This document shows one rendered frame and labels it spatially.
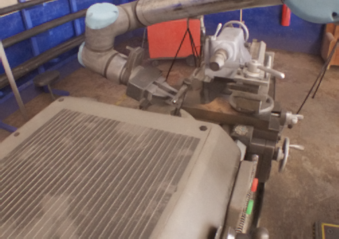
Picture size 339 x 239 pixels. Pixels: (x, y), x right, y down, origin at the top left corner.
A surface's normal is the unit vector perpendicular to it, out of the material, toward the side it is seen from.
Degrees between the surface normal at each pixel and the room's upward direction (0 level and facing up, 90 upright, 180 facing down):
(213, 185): 45
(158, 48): 90
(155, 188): 0
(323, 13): 89
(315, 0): 89
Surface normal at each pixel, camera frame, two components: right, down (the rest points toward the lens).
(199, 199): 0.61, -0.47
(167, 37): -0.05, 0.55
